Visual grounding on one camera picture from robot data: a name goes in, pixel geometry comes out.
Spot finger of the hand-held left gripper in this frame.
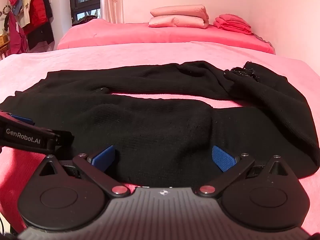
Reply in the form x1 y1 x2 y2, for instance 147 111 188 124
0 110 34 126
47 129 75 153

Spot pink lace curtain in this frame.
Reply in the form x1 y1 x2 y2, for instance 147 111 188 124
100 0 125 24

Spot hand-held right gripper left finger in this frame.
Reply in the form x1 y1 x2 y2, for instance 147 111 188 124
37 144 131 197

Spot folded pink blanket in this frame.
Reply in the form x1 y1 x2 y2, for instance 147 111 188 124
213 14 252 36

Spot dark clothes heap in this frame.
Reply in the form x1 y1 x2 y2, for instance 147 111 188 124
72 15 98 27

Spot black pants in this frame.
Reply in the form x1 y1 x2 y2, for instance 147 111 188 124
0 60 320 183

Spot hanging clothes on rack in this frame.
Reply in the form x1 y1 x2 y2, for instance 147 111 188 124
26 0 55 51

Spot white shirt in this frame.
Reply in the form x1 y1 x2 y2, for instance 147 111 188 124
15 0 32 28

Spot wooden cabinet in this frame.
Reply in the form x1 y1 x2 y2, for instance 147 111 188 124
0 32 10 61

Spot deep pink bed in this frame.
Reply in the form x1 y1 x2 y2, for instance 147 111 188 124
57 19 276 55

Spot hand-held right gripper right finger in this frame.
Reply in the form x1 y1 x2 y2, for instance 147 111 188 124
196 145 290 197

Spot blue hanging garment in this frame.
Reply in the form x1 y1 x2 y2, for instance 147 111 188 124
11 1 23 16

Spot dark framed window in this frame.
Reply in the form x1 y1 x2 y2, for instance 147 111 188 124
69 0 102 24

